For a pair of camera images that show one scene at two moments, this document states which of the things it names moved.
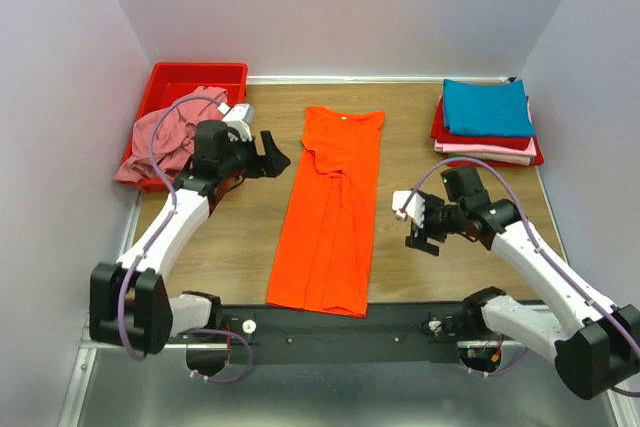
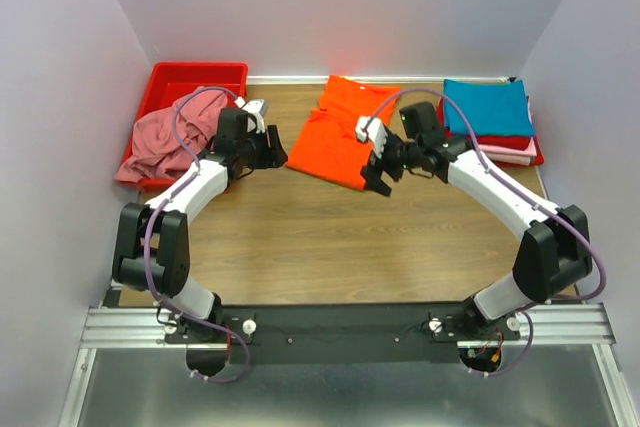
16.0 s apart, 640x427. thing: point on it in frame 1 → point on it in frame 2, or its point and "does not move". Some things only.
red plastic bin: x=168 y=81 does not move
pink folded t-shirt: x=519 y=155 does not move
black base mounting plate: x=386 y=334 does not move
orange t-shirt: x=324 y=260 → x=328 y=147
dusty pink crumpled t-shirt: x=164 y=137 does not move
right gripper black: x=417 y=237 → x=372 y=174
